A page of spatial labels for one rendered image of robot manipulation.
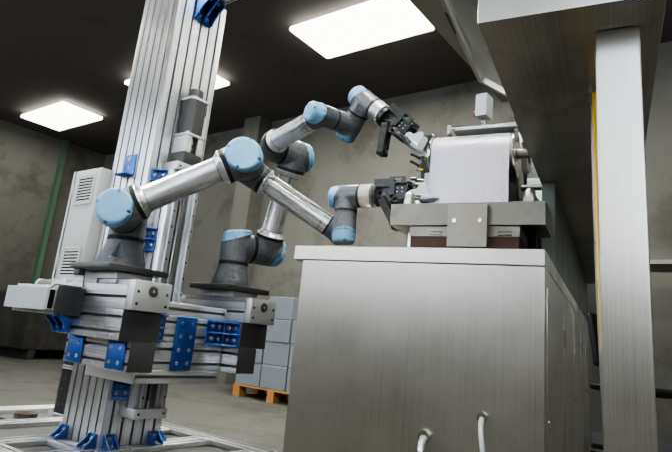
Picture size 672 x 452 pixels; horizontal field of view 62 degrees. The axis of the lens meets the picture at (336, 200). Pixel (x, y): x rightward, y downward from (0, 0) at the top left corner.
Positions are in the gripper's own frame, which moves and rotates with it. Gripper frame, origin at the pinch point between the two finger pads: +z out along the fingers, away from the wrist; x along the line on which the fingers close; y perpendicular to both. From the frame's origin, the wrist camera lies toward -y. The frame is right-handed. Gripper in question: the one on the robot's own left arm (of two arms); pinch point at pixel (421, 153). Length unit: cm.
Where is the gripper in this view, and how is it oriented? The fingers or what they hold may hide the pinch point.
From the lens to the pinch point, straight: 183.0
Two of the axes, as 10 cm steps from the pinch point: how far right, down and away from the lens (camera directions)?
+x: 4.3, 2.6, 8.7
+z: 6.3, 6.0, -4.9
